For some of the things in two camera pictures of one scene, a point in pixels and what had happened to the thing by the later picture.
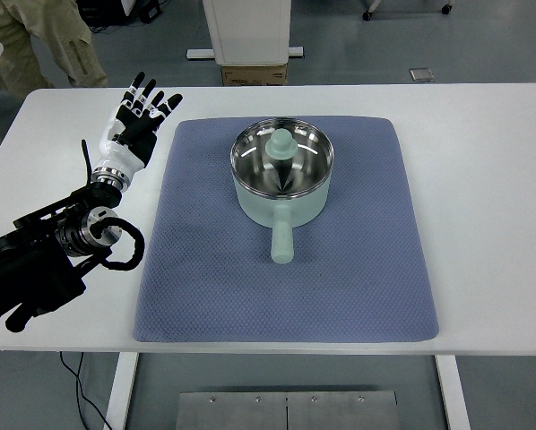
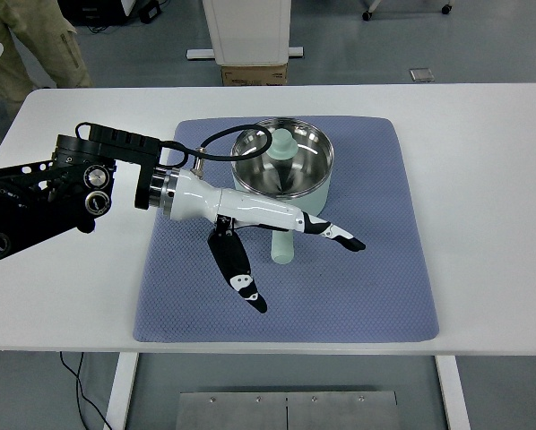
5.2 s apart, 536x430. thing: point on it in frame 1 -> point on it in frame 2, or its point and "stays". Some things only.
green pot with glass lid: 281,169 stays
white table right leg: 452,392 stays
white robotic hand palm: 131,140 -> 193,199
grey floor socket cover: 421,74 stays
